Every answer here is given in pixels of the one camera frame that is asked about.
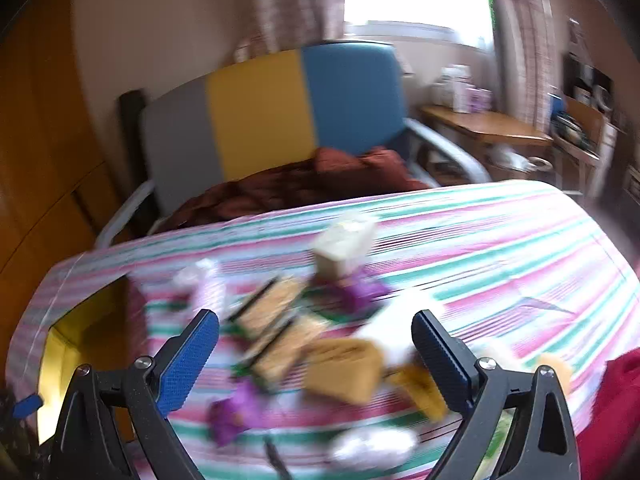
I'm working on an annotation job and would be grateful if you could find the beige carton box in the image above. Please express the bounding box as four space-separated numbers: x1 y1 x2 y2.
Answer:
312 212 378 278

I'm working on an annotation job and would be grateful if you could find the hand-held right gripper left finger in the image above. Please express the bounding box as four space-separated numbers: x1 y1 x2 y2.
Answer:
50 309 221 480

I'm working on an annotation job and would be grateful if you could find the cluttered shelf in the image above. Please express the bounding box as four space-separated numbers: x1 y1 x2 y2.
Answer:
550 20 640 201

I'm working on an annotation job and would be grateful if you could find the white packet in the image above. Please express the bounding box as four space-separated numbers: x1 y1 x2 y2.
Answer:
357 300 441 356

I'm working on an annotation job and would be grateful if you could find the dark red blanket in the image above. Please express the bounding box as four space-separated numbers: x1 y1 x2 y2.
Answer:
167 146 433 233

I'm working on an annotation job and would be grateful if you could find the wooden desk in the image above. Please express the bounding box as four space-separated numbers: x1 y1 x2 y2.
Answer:
417 104 553 181

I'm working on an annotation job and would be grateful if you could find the purple snack packet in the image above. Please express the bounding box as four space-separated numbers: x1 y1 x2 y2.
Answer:
207 380 266 448
320 267 391 318

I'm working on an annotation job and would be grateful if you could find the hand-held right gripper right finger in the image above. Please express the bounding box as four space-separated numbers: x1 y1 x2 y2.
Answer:
411 309 583 480

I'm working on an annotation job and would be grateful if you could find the wooden wardrobe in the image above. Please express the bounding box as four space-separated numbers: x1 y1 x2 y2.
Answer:
0 0 126 321

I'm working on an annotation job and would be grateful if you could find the grey yellow blue chair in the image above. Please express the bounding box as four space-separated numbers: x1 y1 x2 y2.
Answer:
95 42 493 251

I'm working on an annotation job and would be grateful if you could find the pink plastic roll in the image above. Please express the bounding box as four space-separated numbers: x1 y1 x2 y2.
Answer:
192 260 231 313

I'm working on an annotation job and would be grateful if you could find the yellow sponge block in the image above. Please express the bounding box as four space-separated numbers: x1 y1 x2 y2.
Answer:
387 360 448 423
302 337 386 406

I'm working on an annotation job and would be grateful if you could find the gold tray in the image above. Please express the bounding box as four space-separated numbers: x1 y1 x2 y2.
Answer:
37 275 148 446

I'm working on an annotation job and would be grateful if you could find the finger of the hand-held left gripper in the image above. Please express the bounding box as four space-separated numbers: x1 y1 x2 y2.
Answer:
12 394 43 418

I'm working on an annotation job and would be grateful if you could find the checked curtain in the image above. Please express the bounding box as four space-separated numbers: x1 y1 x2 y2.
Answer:
247 0 351 56
482 0 566 131

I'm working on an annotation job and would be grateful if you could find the striped tablecloth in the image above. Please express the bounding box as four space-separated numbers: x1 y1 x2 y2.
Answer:
7 180 640 480

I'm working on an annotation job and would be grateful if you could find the white carton box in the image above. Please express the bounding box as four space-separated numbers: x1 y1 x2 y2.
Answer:
432 65 473 111

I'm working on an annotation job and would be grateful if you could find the cracker packet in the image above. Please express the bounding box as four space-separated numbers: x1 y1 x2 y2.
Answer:
227 275 306 341
240 315 328 391

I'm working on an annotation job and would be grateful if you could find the small purple box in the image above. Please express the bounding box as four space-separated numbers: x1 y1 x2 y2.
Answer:
465 87 493 113

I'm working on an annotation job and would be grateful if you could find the red cloth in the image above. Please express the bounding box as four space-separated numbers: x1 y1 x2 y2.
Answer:
575 345 640 480

